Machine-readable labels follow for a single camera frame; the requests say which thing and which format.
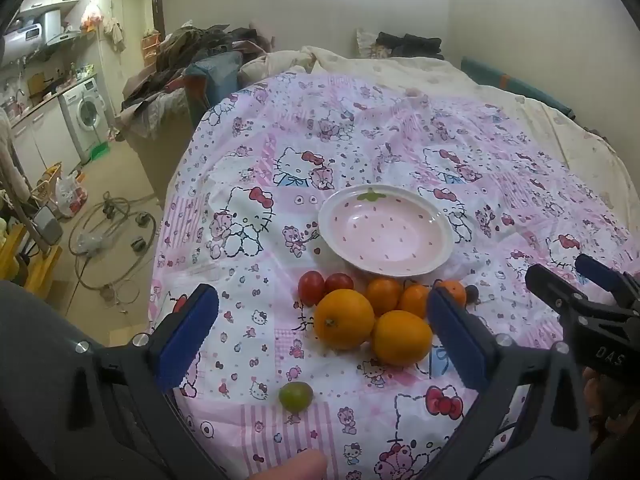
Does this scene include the yellow stool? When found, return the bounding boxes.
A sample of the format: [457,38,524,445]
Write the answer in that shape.
[0,225,63,301]

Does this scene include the person's bare knee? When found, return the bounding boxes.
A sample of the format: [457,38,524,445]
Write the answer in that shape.
[250,449,328,480]

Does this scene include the wicker basket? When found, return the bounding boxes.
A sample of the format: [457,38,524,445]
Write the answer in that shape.
[32,162,63,201]

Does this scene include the white kitchen counter cabinet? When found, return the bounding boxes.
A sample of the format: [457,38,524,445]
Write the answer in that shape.
[10,100,81,186]

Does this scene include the hanging orange bag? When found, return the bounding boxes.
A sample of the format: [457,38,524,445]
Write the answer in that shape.
[80,0,103,29]

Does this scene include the large round orange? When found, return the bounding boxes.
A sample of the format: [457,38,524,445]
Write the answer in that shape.
[313,288,376,351]

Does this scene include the large oval orange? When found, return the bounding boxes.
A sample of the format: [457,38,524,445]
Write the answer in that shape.
[372,310,433,367]

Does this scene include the dark folded clothes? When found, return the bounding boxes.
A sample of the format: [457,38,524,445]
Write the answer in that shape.
[375,32,446,61]

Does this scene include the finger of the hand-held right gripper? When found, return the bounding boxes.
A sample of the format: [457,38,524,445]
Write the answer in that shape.
[525,264,601,318]
[574,254,640,308]

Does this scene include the white plastic bag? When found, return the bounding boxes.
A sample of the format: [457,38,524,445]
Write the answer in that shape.
[55,172,88,218]

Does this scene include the silver range hood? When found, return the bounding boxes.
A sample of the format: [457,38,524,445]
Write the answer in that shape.
[47,30,96,50]

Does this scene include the teal cushion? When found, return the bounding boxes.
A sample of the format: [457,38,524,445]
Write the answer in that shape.
[460,56,576,121]

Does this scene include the person's right hand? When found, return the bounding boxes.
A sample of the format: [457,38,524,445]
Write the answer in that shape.
[582,367,640,466]

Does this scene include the beige sofa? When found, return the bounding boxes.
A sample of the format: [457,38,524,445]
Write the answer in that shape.
[122,105,197,207]

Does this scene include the white washing machine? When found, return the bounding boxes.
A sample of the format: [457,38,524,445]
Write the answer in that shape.
[59,77,108,161]

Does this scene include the pink strawberry print plate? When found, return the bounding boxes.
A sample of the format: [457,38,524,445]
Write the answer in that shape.
[318,184,455,277]

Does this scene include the green grape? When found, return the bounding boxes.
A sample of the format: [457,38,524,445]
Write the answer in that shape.
[278,381,314,414]

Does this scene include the pink shelf rack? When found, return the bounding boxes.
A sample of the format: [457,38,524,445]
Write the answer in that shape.
[141,30,162,66]

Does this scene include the small tangerine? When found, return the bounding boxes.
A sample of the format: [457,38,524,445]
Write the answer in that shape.
[364,278,404,317]
[398,284,432,320]
[442,280,468,308]

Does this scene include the coiled hose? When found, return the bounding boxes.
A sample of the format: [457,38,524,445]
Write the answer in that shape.
[67,192,161,306]

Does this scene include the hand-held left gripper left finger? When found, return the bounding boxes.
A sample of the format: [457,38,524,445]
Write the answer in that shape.
[65,284,226,480]

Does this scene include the pile of dark clothes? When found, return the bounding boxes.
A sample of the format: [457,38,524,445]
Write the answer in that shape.
[120,22,276,126]

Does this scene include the printed pillow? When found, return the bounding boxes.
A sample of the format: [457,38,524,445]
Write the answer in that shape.
[356,27,391,58]

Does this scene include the blue cloth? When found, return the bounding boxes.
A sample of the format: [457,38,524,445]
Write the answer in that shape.
[185,52,242,107]

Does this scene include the hanging towel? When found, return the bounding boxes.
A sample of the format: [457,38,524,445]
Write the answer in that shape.
[102,16,126,53]

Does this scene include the pink cartoon printed blanket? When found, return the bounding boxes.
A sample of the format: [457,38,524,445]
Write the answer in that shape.
[147,71,640,480]

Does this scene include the red cherry tomato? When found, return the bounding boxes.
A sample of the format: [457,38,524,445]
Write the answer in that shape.
[325,273,355,295]
[298,270,327,307]

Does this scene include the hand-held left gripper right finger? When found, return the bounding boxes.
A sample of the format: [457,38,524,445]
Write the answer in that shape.
[425,285,596,480]

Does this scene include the white water heater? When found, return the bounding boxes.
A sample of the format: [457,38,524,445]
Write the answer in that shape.
[2,10,63,58]

